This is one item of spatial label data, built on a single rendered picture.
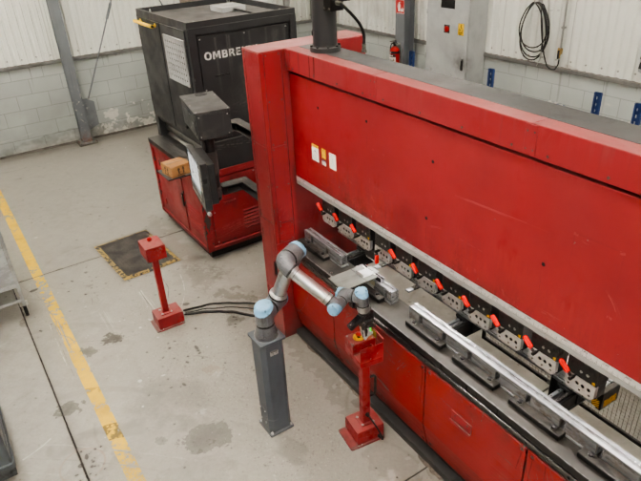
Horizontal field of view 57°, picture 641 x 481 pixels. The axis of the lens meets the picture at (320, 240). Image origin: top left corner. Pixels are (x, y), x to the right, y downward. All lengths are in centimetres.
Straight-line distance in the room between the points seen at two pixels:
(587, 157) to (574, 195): 17
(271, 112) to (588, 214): 232
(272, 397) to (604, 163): 252
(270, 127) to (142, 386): 217
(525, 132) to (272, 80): 199
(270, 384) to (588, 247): 219
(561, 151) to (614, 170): 23
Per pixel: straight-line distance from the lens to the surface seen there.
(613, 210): 246
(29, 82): 1007
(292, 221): 448
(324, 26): 385
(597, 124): 260
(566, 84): 791
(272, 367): 385
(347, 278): 384
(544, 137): 254
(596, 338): 273
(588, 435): 305
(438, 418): 368
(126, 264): 637
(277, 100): 412
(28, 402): 505
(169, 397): 466
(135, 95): 1048
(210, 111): 411
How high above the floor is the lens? 309
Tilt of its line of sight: 29 degrees down
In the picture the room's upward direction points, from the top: 3 degrees counter-clockwise
